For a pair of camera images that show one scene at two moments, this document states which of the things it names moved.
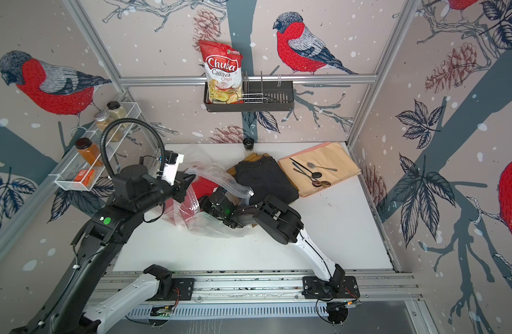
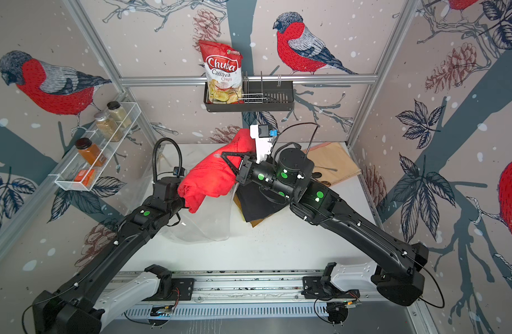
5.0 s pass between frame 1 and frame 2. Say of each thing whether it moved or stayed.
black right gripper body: moved
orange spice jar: stayed
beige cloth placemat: stayed
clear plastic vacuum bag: moved
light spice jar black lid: stayed
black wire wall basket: stayed
